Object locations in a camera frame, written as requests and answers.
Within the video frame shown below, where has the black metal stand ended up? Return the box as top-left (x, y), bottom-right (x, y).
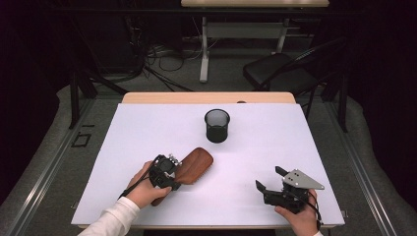
top-left (67, 19), bottom-right (129, 131)
top-left (321, 73), bottom-right (349, 134)

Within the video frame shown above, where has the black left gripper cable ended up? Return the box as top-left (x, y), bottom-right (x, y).
top-left (117, 158), bottom-right (158, 201)

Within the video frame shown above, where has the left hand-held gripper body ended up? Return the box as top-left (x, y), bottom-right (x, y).
top-left (149, 153), bottom-right (183, 192)

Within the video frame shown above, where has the white-legged desk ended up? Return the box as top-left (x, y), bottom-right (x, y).
top-left (180, 0), bottom-right (330, 84)

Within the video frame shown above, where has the person's right hand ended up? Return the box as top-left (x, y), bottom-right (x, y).
top-left (274, 189), bottom-right (321, 236)

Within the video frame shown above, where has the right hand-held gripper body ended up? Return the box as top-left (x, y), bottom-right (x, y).
top-left (263, 168), bottom-right (326, 215)

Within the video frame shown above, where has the black folding chair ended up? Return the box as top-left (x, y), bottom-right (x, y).
top-left (242, 36), bottom-right (349, 121)

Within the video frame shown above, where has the brown wooden hairbrush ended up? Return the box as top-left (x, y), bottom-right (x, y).
top-left (150, 147), bottom-right (214, 207)

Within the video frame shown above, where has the metal floor rail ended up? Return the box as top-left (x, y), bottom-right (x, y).
top-left (4, 97), bottom-right (96, 236)
top-left (323, 97), bottom-right (399, 236)

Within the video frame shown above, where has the bundle of floor cables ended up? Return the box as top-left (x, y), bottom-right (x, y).
top-left (129, 16), bottom-right (217, 92)

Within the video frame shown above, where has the white table mat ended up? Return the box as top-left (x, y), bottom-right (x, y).
top-left (71, 102), bottom-right (346, 227)

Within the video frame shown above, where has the black mesh pen holder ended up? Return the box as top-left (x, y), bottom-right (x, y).
top-left (204, 108), bottom-right (231, 145)

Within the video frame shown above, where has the person's left hand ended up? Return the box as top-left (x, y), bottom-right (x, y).
top-left (126, 160), bottom-right (173, 209)

